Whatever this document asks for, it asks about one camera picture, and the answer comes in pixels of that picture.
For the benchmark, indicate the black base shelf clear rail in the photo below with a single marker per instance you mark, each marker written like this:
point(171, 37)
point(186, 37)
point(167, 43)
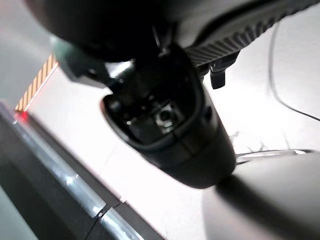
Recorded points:
point(62, 175)

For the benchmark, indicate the orange striped floor tape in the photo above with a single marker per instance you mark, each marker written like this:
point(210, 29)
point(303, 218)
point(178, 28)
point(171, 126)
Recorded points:
point(37, 82)

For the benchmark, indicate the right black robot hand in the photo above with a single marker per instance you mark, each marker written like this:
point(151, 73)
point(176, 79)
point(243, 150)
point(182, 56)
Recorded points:
point(200, 162)

